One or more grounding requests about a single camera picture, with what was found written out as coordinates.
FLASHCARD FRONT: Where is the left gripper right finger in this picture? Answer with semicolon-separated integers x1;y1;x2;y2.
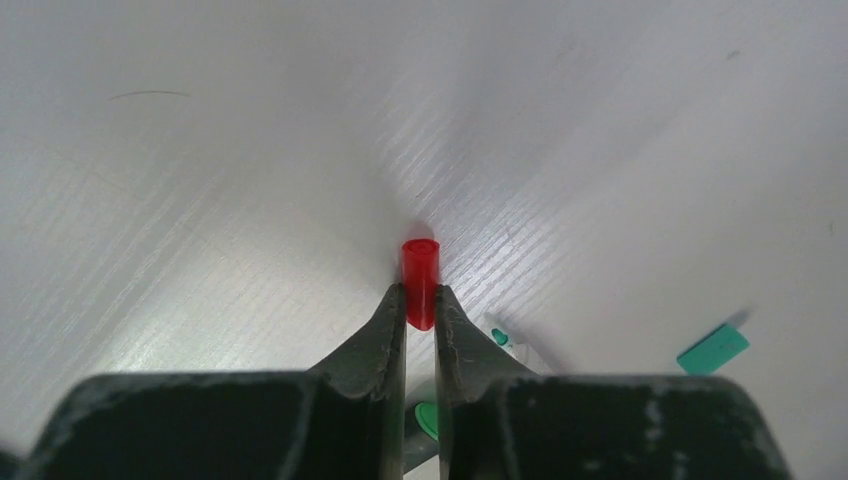
434;286;791;479

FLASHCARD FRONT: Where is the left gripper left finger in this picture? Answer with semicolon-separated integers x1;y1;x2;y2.
26;284;406;479

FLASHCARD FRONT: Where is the small red pen cap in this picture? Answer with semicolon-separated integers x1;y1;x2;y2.
401;238;440;332

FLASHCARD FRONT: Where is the white pen teal end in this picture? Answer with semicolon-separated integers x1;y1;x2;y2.
485;314;552;374

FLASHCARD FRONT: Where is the teal pen cap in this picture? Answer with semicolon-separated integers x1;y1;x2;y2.
676;323;750;375

